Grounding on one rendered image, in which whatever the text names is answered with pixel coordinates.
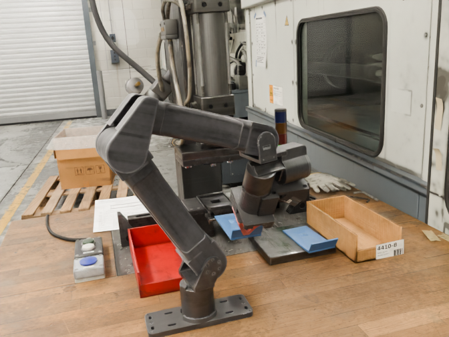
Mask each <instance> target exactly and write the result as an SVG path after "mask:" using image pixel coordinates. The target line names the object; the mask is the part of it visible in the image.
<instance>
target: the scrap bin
mask: <svg viewBox="0 0 449 337"><path fill-rule="evenodd" d="M128 239H129V244H130V253H131V256H132V262H133V266H134V271H135V275H136V281H137V284H138V290H139V294H140V298H146V297H150V296H156V295H160V294H166V293H170V292H176V291H180V281H181V280H182V279H183V278H182V277H181V276H180V274H179V273H178V269H179V267H180V264H181V263H182V260H183V259H182V258H181V256H179V254H178V253H177V252H176V250H175V249H176V247H175V246H174V244H173V243H172V242H171V240H170V239H169V238H168V237H167V235H166V234H165V232H164V231H163V230H162V229H161V227H160V226H159V225H158V224H155V225H147V226H142V227H135V228H130V229H128Z"/></svg>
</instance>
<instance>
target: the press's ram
mask: <svg viewBox="0 0 449 337"><path fill-rule="evenodd" d="M175 153H176V159H177V161H178V162H179V163H180V164H181V165H182V166H183V167H185V168H186V169H190V168H191V167H192V166H195V165H201V164H203V165H208V164H210V165H211V166H216V164H218V163H223V162H226V161H227V162H228V163H232V162H233V161H234V160H241V159H246V158H244V157H241V156H240V153H239V151H237V150H233V149H229V148H224V147H221V146H215V145H210V144H204V143H199V142H196V144H185V145H182V146H180V145H178V146H175Z"/></svg>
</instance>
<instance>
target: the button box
mask: <svg viewBox="0 0 449 337"><path fill-rule="evenodd" d="M49 216H50V215H46V217H45V224H46V227H47V230H48V231H49V233H50V234H52V235H53V236H54V237H57V238H60V239H63V240H66V241H75V253H74V259H76V258H78V259H79V258H83V257H89V256H95V255H99V254H102V255H104V249H103V241H102V237H94V238H90V237H89V238H70V237H64V236H61V235H58V234H56V233H54V232H53V231H52V230H51V229H50V227H49ZM85 239H94V243H93V244H94V248H93V249H89V250H83V249H82V246H83V244H82V241H83V240H85Z"/></svg>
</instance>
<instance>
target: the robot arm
mask: <svg viewBox="0 0 449 337"><path fill-rule="evenodd" d="M152 134H153V135H157V136H167V137H172V138H179V139H183V140H189V141H193V142H199V143H204V144H210V145H215V146H221V147H224V148H229V149H233V150H237V151H239V153H240V156H241V157H244V158H247V159H249V160H250V161H249V162H248V163H247V166H246V170H245V175H244V179H243V185H242V186H241V187H233V188H232V189H231V195H230V200H231V204H232V206H233V212H234V214H235V217H236V220H237V223H238V225H239V227H240V229H241V232H242V234H243V235H249V234H250V233H251V232H252V231H254V230H255V229H256V228H257V227H258V226H260V225H262V226H263V227H264V228H265V229H266V228H271V227H272V226H273V225H274V222H275V218H274V216H273V214H274V213H275V209H276V207H277V203H278V200H279V199H280V200H281V201H283V202H286V203H288V204H290V205H292V206H295V205H297V204H298V203H299V202H301V201H305V200H306V198H307V195H308V192H309V186H308V184H307V183H306V181H305V179H304V178H306V177H308V176H309V175H310V174H311V162H310V160H309V157H308V156H307V147H306V146H305V145H302V144H298V143H296V142H290V143H288V144H283V145H280V146H278V144H279V135H278V133H277V131H276V130H275V129H274V128H273V127H272V126H268V125H265V124H260V123H257V122H252V121H249V120H243V119H240V118H233V117H230V116H224V115H220V114H215V113H212V112H206V111H203V110H197V109H194V108H189V107H186V106H180V105H176V104H171V103H168V102H163V101H159V99H157V98H153V97H149V96H145V95H142V94H137V93H131V94H128V95H127V96H126V98H125V99H124V101H123V102H122V103H121V104H120V105H119V107H118V108H117V110H116V111H115V112H114V113H113V115H112V116H111V118H110V119H109V120H108V121H107V123H106V124H105V125H104V127H103V128H102V129H101V130H100V132H99V133H98V135H97V137H96V142H95V146H96V151H97V153H98V154H99V155H100V157H101V158H103V160H104V161H105V162H106V164H107V165H108V166H109V167H110V168H111V170H112V171H113V172H114V173H115V174H117V175H118V176H119V178H120V179H121V180H122V181H124V182H125V183H126V185H127V186H128V187H129V188H130V190H131V191H132V192H133V193H134V194H135V196H136V197H137V198H138V200H139V201H140V202H141V204H143V206H144V207H145V208H146V210H147V211H148V212H149V214H151V217H153V219H154V220H155V221H156V222H157V224H158V225H159V226H160V227H161V229H162V230H163V231H164V232H165V234H166V235H167V237H168V238H169V239H170V240H171V242H172V243H173V244H174V246H175V247H176V249H175V250H176V252H177V253H178V254H179V256H181V258H182V259H183V260H182V263H181V264H180V267H179V269H178V273H179V274H180V276H181V277H182V278H183V279H182V280H181V281H180V298H181V305H182V306H179V307H175V308H169V309H165V310H160V311H156V312H150V313H147V314H146V315H145V316H144V317H145V323H146V328H147V332H148V337H163V336H169V335H172V334H177V333H181V332H187V331H190V330H195V329H199V328H205V327H208V326H214V325H217V324H222V323H226V322H232V321H235V320H240V319H243V318H249V317H251V316H253V309H252V307H251V305H250V304H249V303H248V301H247V299H246V298H245V296H244V295H242V294H237V295H233V296H227V297H223V298H217V299H214V291H213V287H214V285H215V282H216V280H217V278H219V277H220V276H221V275H222V274H223V273H224V271H225V269H226V266H227V257H226V255H225V254H224V252H223V251H222V249H221V248H220V247H219V246H218V244H217V243H216V241H215V240H214V239H213V238H211V237H210V236H209V235H207V234H206V233H205V232H204V230H203V229H202V228H201V227H200V225H199V224H198V223H197V222H196V221H195V220H194V218H193V217H192V215H191V214H190V213H189V211H188V210H187V208H186V207H185V206H184V205H183V203H182V201H181V200H180V199H179V198H178V196H177V195H176V193H175V192H174V191H173V190H172V188H171V187H170V185H169V184H168V183H167V182H166V180H165V179H164V177H163V176H162V175H161V173H160V171H159V169H158V167H157V166H156V165H155V164H154V162H153V161H152V159H153V158H154V157H153V155H152V154H151V152H150V151H149V146H150V140H151V136H152ZM246 229H248V230H246Z"/></svg>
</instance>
